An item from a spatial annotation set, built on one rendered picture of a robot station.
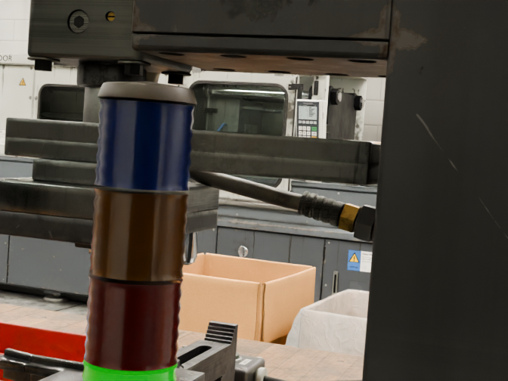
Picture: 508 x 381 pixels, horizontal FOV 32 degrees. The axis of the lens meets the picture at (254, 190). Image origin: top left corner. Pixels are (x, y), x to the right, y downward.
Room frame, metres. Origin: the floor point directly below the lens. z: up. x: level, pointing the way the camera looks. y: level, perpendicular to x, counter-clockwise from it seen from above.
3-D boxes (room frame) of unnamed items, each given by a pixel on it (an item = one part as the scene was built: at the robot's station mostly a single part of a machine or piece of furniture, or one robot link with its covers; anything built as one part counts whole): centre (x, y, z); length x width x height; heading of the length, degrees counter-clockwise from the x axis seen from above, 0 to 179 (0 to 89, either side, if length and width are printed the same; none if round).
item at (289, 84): (5.39, 0.14, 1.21); 0.86 x 0.10 x 0.79; 68
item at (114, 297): (0.35, 0.04, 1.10); 0.04 x 0.04 x 0.03
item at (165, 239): (0.35, 0.04, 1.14); 0.04 x 0.04 x 0.03
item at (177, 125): (0.35, 0.04, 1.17); 0.04 x 0.04 x 0.03
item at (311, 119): (5.21, -0.32, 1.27); 0.23 x 0.18 x 0.38; 158
